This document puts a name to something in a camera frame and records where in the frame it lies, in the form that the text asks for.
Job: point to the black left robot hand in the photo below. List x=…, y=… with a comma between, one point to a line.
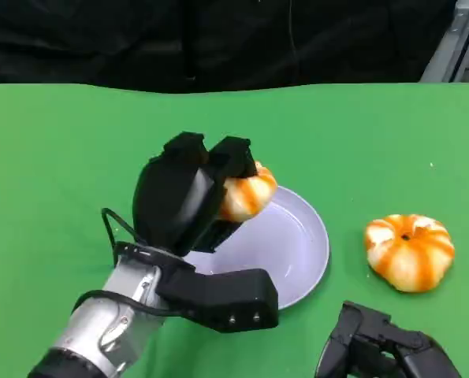
x=171, y=197

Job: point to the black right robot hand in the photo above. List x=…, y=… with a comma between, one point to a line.
x=376, y=346

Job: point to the orange white toy bread roll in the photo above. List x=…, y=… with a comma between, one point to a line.
x=409, y=256
x=246, y=197

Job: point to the lilac plate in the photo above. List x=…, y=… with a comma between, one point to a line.
x=281, y=252

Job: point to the black backdrop curtain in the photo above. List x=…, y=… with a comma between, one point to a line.
x=179, y=39

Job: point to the green table cloth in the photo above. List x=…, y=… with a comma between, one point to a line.
x=336, y=138

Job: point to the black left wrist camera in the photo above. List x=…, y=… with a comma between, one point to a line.
x=226, y=299

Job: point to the grey metal frame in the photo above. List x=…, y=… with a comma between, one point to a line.
x=455, y=47

